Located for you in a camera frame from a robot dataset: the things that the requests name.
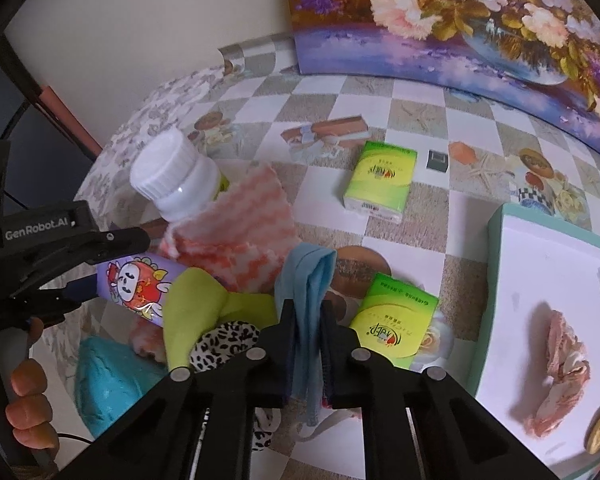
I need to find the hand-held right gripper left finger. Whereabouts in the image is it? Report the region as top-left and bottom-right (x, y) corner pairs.
(55, 299), (298, 480)

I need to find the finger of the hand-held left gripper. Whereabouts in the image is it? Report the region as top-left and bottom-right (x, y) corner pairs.
(10, 226), (152, 297)
(0, 276), (100, 332)

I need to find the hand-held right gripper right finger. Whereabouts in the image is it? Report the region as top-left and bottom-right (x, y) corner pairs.
(321, 304), (570, 480)

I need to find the purple printed tube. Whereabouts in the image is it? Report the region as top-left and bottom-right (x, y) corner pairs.
(96, 254), (183, 328)

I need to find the blue face mask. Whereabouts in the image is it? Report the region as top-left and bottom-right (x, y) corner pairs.
(274, 244), (348, 443)

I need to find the green tissue packet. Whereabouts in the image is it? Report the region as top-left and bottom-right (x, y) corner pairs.
(342, 141), (418, 223)
(347, 272), (440, 373)

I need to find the green cloth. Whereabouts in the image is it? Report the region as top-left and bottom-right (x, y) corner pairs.
(161, 267), (280, 371)

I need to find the pink white striped cloth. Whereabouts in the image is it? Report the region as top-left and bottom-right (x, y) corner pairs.
(159, 164), (298, 293)

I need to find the white tray with teal rim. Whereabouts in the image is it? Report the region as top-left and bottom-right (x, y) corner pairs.
(467, 202), (600, 480)

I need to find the person's left hand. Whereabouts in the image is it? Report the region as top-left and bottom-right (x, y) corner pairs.
(5, 318), (62, 454)

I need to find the leopard print scrunchie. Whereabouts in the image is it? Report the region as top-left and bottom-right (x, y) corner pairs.
(190, 322), (277, 453)

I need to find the pink fuzzy cloth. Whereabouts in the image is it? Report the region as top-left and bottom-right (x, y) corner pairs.
(130, 317), (168, 362)

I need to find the white capped plastic bottle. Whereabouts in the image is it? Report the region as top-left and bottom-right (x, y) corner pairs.
(129, 127), (231, 223)

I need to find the teal cloth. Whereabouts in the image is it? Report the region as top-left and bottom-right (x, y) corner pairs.
(74, 336), (168, 438)

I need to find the grey floral tablecloth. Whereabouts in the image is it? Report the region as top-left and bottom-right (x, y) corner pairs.
(27, 67), (231, 376)

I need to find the pink meat toy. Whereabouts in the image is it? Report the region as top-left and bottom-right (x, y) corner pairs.
(524, 310), (589, 437)

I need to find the checkered printed tablecloth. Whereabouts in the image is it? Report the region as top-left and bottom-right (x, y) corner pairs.
(75, 32), (600, 480)

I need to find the flower painting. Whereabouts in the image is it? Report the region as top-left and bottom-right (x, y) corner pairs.
(280, 0), (600, 168)

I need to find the reddish brown frame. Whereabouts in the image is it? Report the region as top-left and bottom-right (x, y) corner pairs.
(42, 87), (104, 162)

